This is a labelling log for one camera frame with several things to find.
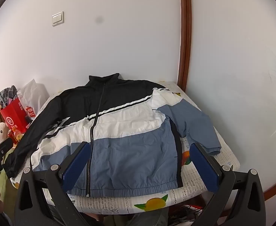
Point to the white plastic shopping bag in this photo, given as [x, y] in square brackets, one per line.
[33, 96]

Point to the plaid cloth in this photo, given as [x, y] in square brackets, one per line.
[7, 95]

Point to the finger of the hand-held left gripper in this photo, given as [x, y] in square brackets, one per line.
[3, 147]

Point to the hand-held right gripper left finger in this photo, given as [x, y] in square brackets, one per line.
[76, 164]

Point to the fruit print lace tablecloth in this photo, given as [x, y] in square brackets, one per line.
[199, 183]

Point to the white wall light switch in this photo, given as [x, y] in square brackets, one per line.
[58, 18]

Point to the green cloth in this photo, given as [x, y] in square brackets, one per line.
[2, 181]

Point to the brown wooden door frame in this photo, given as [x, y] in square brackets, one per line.
[185, 40]

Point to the orange drink bottle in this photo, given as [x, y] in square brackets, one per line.
[15, 133]

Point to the black white blue jacket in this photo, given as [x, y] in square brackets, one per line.
[128, 146]

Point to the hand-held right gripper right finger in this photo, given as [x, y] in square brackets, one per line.
[205, 167]

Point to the brown wooden baseboard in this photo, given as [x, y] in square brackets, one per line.
[270, 194]

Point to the red paper shopping bag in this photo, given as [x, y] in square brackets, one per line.
[13, 117]

